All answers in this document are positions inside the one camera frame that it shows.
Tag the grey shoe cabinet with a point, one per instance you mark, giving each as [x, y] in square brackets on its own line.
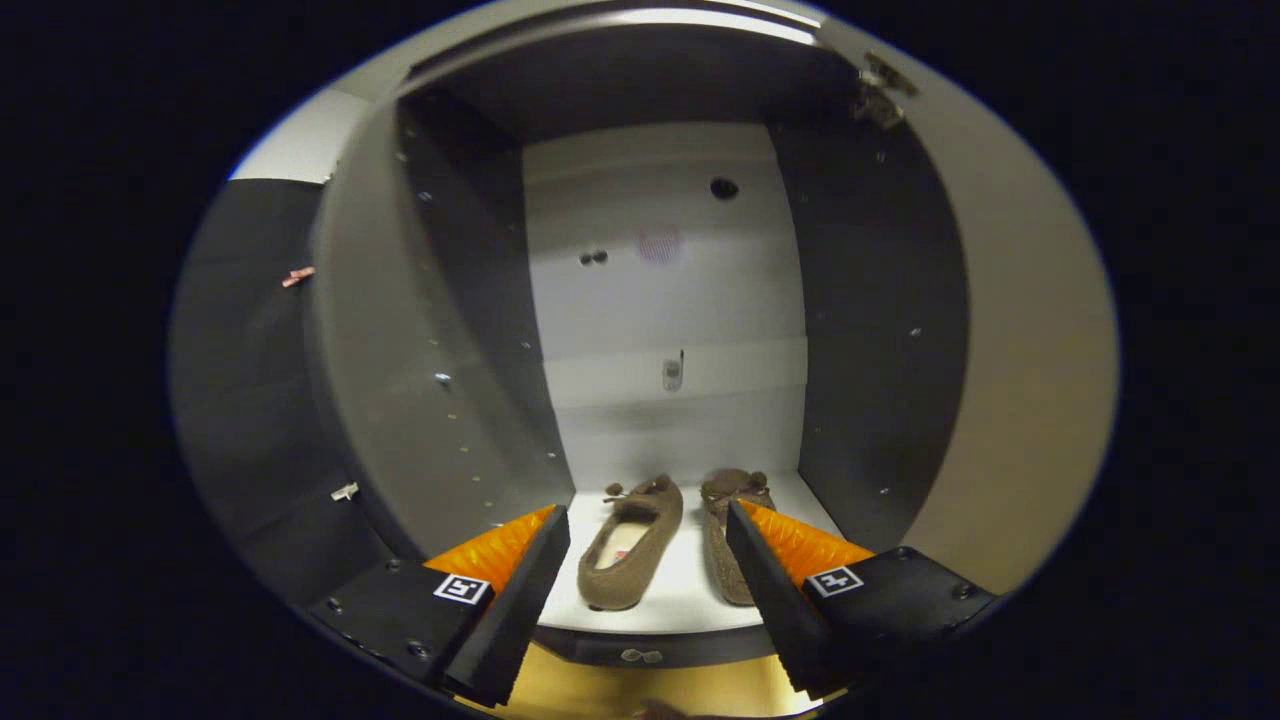
[400, 400]

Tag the brown fuzzy shoe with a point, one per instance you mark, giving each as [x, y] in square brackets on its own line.
[722, 550]
[640, 570]

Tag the pink clip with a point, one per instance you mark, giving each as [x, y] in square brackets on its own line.
[298, 277]

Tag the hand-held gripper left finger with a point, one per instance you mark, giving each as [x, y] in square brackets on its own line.
[515, 610]

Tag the silver clip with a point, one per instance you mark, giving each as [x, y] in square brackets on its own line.
[345, 491]

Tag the black backdrop cloth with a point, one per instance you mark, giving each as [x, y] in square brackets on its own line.
[240, 380]

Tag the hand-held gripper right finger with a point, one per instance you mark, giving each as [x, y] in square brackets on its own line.
[775, 610]

